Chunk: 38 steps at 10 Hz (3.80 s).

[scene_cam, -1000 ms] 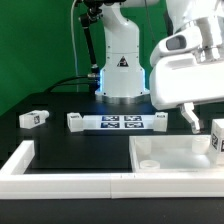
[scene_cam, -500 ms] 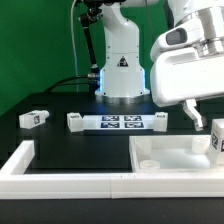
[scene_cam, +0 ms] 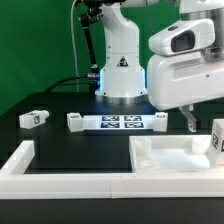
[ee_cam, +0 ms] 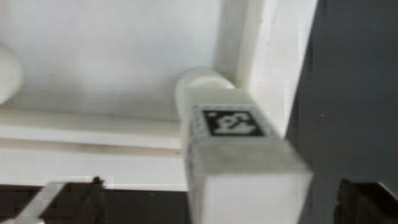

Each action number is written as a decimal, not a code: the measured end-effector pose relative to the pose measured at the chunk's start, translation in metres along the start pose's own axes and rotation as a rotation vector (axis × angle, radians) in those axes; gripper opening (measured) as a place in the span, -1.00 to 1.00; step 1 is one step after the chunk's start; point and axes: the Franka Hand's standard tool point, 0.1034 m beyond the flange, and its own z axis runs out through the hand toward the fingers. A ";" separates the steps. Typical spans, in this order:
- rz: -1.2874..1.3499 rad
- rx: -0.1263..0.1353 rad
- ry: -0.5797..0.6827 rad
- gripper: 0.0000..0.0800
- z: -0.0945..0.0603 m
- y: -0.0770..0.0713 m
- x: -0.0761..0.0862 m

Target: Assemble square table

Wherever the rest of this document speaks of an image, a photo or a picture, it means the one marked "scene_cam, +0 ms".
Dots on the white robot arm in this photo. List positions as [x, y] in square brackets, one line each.
[122, 79]

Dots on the white marker plate with tags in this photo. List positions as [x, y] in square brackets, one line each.
[118, 122]

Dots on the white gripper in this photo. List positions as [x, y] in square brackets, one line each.
[182, 80]

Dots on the white square tabletop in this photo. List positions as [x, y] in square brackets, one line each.
[186, 153]

